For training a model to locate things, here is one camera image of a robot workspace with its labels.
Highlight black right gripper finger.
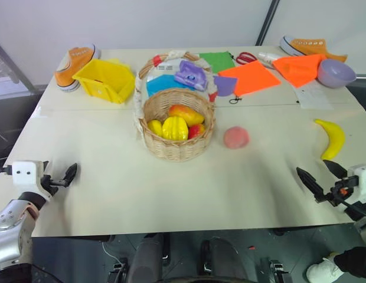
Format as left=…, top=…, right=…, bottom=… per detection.
left=296, top=167, right=325, bottom=203
left=322, top=159, right=348, bottom=180

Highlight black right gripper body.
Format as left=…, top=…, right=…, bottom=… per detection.
left=323, top=176, right=360, bottom=207

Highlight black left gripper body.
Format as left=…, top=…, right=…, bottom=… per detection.
left=40, top=174, right=65, bottom=198

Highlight yellow banana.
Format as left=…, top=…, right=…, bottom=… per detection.
left=314, top=119, right=347, bottom=161

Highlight black trouser leg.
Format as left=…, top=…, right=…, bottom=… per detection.
left=332, top=246, right=366, bottom=274

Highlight white printed paper sheet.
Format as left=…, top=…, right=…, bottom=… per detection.
left=293, top=81, right=335, bottom=110

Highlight white sneaker of person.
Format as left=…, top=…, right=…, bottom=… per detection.
left=306, top=251, right=345, bottom=283

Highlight pink peach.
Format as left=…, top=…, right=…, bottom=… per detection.
left=224, top=126, right=251, bottom=149

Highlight purple plastic bowl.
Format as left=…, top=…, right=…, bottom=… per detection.
left=316, top=58, right=357, bottom=90

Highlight small yellow lemon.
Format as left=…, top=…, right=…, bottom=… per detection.
left=147, top=119, right=164, bottom=139

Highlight yellow plastic bin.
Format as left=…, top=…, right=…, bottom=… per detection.
left=71, top=58, right=136, bottom=105

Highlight orange canvas shoe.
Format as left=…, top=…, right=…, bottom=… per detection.
left=54, top=44, right=102, bottom=93
left=279, top=35, right=348, bottom=64

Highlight crumpled orange cloth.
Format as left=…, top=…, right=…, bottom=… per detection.
left=272, top=53, right=332, bottom=89

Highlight dark rounded grey shape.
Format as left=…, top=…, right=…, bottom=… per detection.
left=127, top=234, right=166, bottom=283

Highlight yellow starfruit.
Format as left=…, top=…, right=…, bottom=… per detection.
left=162, top=116, right=189, bottom=141

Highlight orange paper sheet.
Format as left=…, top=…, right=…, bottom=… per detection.
left=217, top=61, right=282, bottom=97

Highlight yellow cloth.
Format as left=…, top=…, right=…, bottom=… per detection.
left=107, top=57, right=131, bottom=71

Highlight red yellow apple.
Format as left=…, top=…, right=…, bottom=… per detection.
left=187, top=123, right=207, bottom=140

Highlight white plastic bottle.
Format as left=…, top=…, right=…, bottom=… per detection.
left=257, top=51, right=283, bottom=70

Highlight orange yellow mango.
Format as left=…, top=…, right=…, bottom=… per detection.
left=168, top=104, right=205, bottom=125

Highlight red scissors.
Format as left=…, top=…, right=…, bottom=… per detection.
left=235, top=51, right=259, bottom=65

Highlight green paper sheet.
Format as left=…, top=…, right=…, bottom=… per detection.
left=198, top=51, right=236, bottom=75

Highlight purple toy iron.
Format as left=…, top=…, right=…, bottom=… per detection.
left=174, top=60, right=208, bottom=91

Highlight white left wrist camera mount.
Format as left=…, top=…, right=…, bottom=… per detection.
left=11, top=160, right=53, bottom=202

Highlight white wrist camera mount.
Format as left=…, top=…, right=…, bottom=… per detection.
left=347, top=164, right=366, bottom=205
left=11, top=160, right=53, bottom=202

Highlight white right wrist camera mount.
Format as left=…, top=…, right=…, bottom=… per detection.
left=347, top=164, right=366, bottom=205

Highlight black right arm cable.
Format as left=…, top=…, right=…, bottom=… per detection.
left=337, top=199, right=366, bottom=221

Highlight white floor cable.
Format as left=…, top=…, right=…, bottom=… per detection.
left=101, top=241, right=128, bottom=266

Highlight wicker basket with handle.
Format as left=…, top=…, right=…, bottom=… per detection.
left=133, top=50, right=217, bottom=163

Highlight black wall post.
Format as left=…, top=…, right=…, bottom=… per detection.
left=254, top=0, right=281, bottom=47

